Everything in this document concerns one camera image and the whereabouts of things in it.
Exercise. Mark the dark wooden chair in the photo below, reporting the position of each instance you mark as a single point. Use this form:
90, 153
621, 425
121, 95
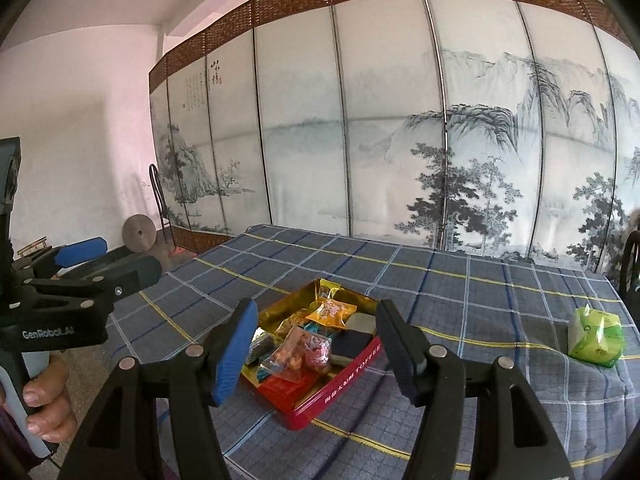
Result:
631, 270

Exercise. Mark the person's left hand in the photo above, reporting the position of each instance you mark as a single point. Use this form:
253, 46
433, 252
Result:
52, 405

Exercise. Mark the light blue candy packet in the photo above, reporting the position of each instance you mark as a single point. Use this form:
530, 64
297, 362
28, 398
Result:
262, 375

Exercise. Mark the blue plaid tablecloth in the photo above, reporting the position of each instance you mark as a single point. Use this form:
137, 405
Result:
475, 300

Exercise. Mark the blue-edged clear biscuit packet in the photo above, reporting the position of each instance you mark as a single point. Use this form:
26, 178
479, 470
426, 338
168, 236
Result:
310, 328

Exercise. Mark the black metal hoop stand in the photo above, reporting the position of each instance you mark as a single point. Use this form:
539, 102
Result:
161, 210

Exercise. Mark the red tin box gold interior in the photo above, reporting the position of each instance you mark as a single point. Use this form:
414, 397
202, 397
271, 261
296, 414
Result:
345, 385

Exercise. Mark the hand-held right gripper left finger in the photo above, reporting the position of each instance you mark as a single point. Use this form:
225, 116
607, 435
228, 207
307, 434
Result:
235, 355

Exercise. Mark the black sesame bar clear packet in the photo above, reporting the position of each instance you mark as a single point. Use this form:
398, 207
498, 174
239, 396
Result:
260, 347

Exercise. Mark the silver and navy wafer packet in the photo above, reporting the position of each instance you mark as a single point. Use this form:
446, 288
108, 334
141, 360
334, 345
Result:
352, 345

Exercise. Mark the round stone disc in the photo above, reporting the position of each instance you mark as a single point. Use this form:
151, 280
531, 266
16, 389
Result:
140, 234

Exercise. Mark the peanut candy clear packet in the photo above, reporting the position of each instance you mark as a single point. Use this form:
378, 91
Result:
285, 355

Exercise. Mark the green tissue pack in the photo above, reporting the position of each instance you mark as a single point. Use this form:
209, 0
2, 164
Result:
597, 335

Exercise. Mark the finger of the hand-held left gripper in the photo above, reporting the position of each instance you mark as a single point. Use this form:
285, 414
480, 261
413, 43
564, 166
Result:
80, 251
130, 275

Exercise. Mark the yellow-ended clear candy packet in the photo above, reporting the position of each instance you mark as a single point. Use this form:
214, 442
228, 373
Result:
327, 291

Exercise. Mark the person's purple clothing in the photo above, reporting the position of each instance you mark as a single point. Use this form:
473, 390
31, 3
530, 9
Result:
10, 450

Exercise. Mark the ink landscape folding screen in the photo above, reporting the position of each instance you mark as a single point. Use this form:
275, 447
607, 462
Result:
375, 135

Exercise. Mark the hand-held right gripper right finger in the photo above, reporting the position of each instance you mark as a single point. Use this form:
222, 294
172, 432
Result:
395, 345

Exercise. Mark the small wooden frame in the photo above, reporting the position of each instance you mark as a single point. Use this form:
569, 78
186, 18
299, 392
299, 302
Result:
35, 249

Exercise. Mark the orange snack packet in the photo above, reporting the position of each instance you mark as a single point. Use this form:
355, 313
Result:
332, 312

